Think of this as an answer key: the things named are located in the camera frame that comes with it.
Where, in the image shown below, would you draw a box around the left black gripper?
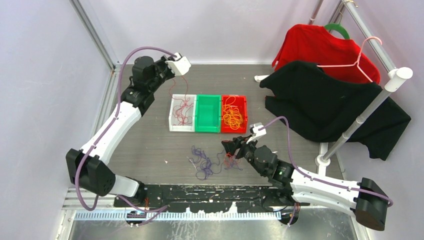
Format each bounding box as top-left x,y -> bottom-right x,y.
149,55 -> 178,93

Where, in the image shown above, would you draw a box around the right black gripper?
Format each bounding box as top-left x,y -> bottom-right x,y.
221,134 -> 267,176

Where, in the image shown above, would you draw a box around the yellow cable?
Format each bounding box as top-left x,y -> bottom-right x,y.
221,96 -> 245,131

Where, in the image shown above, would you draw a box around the green plastic bin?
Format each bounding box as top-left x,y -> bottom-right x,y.
194,94 -> 222,133

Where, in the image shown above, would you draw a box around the red plastic bin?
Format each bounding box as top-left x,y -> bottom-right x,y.
220,95 -> 248,134

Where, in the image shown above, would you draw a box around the white plastic bin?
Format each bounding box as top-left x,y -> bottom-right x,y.
168,94 -> 197,132

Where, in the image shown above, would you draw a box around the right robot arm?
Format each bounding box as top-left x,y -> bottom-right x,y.
221,136 -> 391,231

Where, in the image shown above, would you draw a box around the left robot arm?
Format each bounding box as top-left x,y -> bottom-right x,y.
65,56 -> 176,207

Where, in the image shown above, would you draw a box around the black shirt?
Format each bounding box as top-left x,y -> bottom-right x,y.
259,61 -> 411,161

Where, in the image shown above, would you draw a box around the red shirt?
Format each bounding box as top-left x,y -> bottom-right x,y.
271,24 -> 381,84

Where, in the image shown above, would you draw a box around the pink hanger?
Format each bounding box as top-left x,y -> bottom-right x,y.
317,36 -> 383,83

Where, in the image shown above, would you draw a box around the green hanger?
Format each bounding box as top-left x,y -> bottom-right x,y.
324,23 -> 350,40

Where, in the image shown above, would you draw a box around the white clothes rack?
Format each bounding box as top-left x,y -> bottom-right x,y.
254,0 -> 414,204

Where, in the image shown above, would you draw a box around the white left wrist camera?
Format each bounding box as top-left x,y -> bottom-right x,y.
165,52 -> 192,76

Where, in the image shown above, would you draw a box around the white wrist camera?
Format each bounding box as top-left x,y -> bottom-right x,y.
246,122 -> 267,144
165,52 -> 192,76

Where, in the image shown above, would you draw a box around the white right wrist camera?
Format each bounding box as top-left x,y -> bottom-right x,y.
246,122 -> 267,144

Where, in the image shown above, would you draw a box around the purple cable bundle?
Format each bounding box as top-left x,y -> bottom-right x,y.
188,145 -> 226,181

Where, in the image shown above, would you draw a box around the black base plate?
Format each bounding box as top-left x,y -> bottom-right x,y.
113,184 -> 294,214

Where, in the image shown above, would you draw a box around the aluminium frame rail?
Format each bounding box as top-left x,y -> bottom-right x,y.
70,0 -> 121,132

